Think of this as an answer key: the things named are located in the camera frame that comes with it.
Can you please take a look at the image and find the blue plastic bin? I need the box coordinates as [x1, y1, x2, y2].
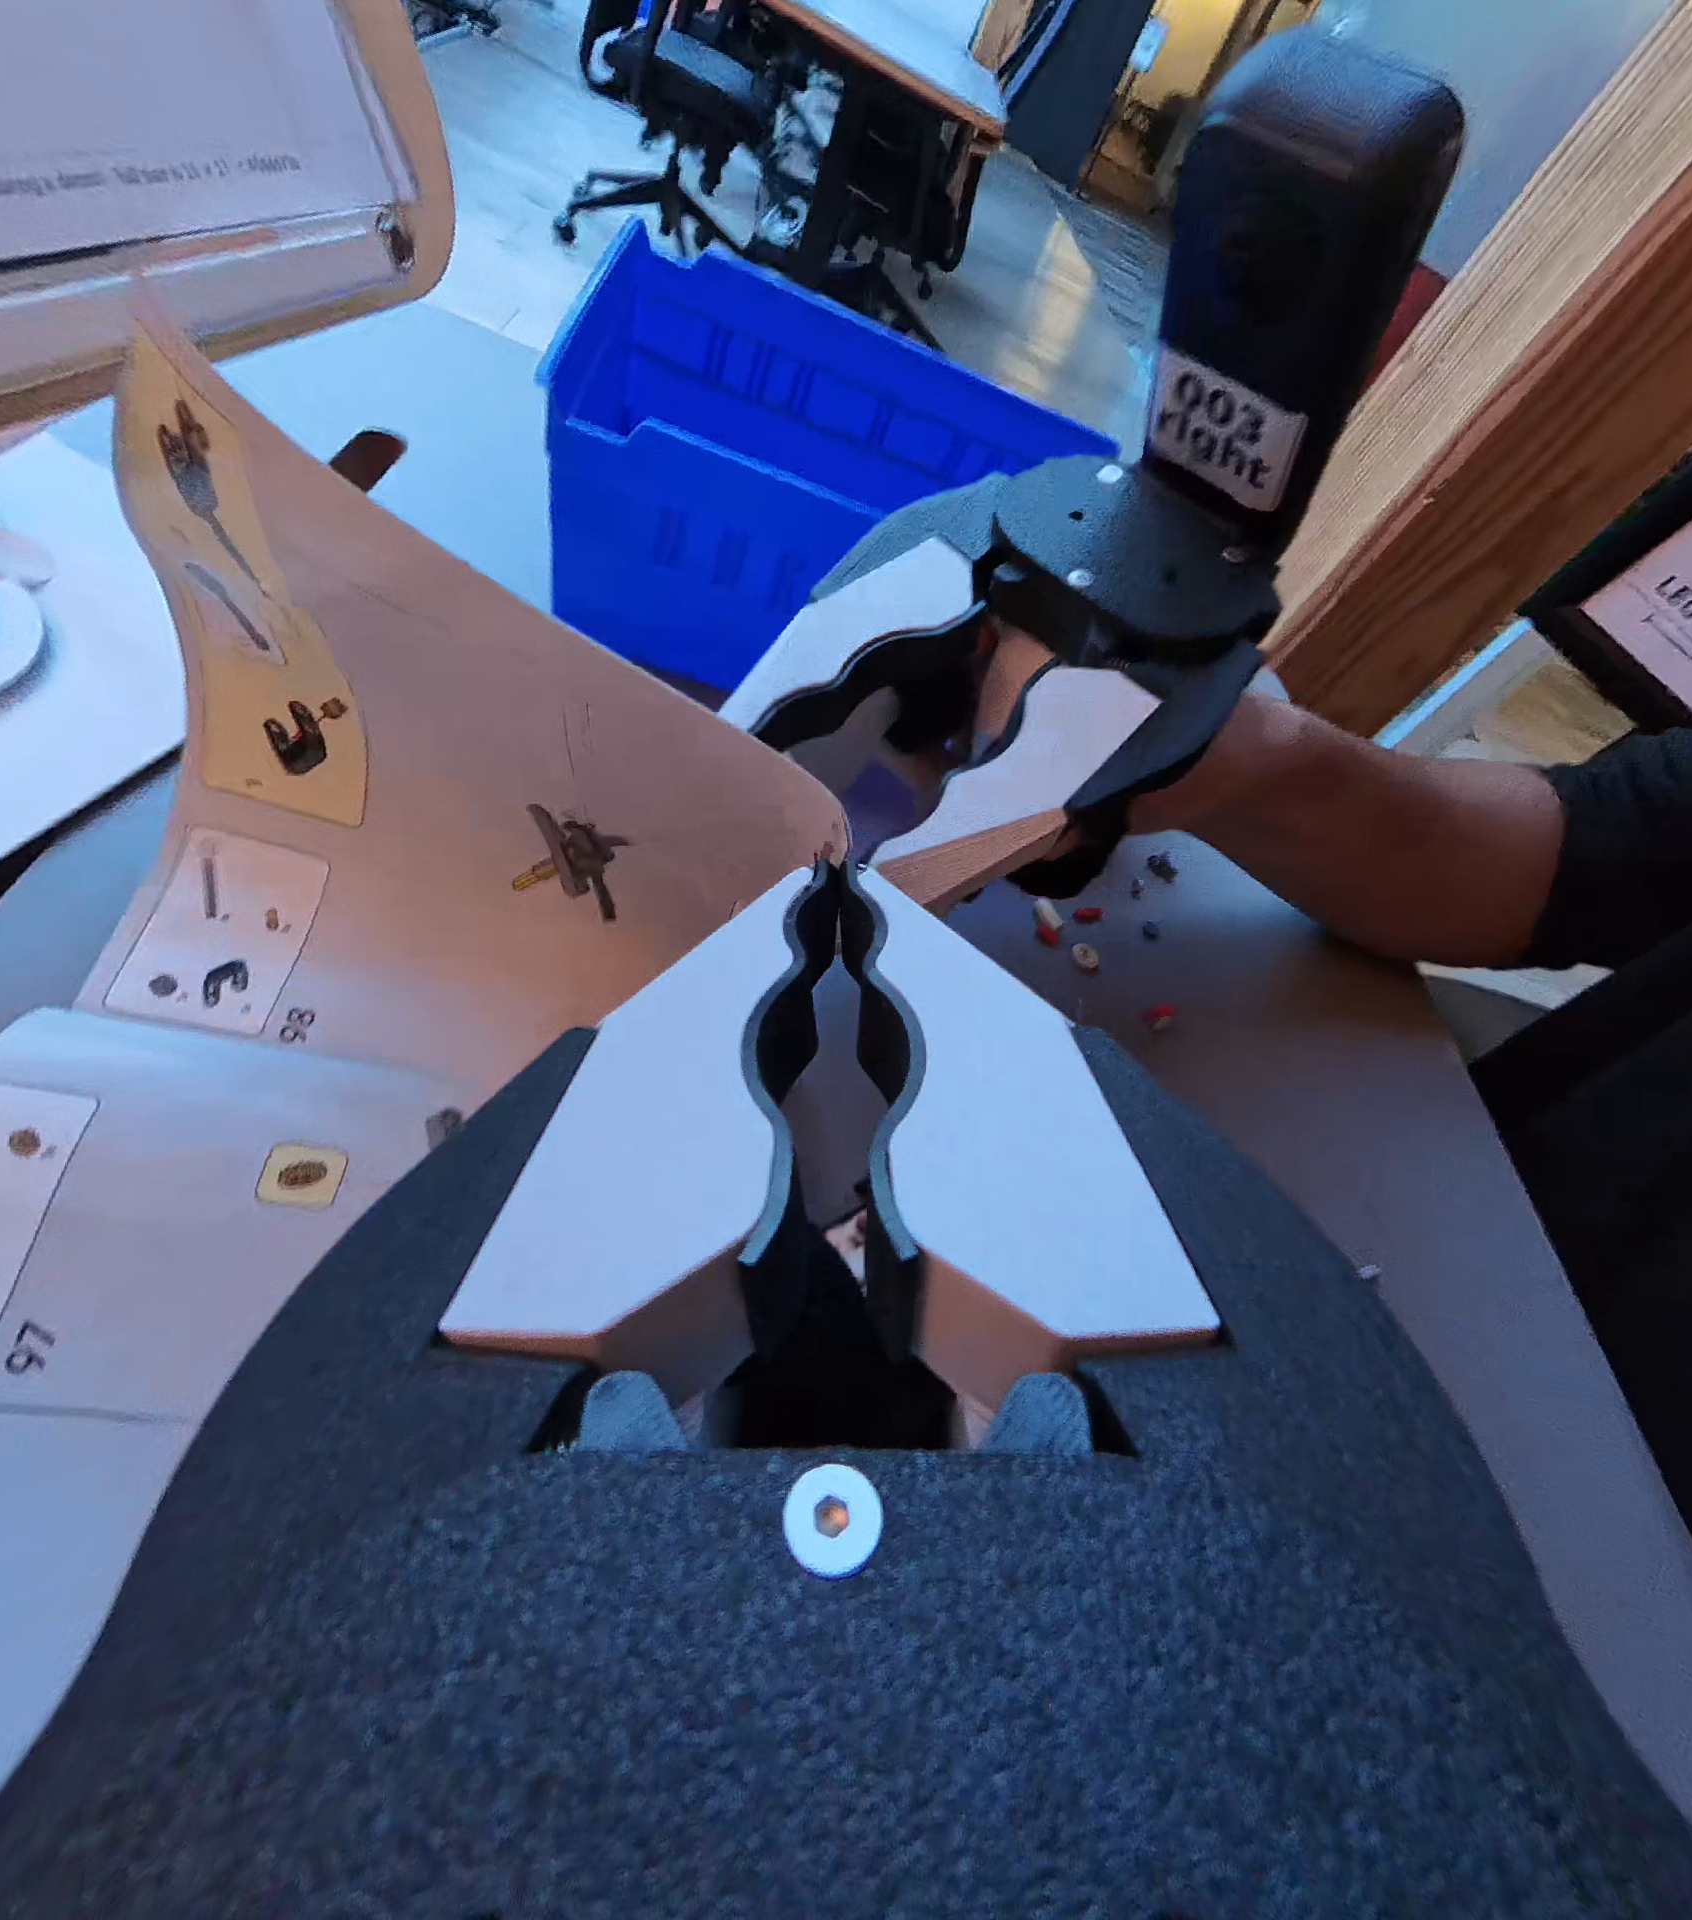
[534, 216, 1122, 696]

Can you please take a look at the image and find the person's right hand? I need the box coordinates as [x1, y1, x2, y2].
[1122, 693, 1350, 910]

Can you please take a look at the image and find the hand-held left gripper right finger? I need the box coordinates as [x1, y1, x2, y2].
[842, 862, 1226, 1416]

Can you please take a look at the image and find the person's right forearm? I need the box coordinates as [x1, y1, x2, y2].
[1318, 696, 1692, 981]

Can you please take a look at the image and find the wooden frame beam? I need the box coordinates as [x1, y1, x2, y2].
[1257, 0, 1692, 741]

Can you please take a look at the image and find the background desk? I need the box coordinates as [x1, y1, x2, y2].
[760, 0, 1014, 140]

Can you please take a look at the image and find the person's dark clothing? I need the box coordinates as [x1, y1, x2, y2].
[1467, 960, 1692, 1751]

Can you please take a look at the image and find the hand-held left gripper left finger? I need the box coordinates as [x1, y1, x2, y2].
[434, 859, 846, 1413]

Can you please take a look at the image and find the black office chair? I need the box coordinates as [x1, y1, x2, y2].
[770, 82, 989, 350]
[549, 0, 825, 255]

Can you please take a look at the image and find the lego instruction booklet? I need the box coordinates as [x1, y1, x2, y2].
[0, 322, 852, 1428]

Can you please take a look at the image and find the wooden board with paper sheet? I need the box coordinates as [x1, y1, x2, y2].
[0, 0, 461, 460]

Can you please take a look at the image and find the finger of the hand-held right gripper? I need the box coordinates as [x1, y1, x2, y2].
[864, 660, 1182, 912]
[714, 534, 997, 756]

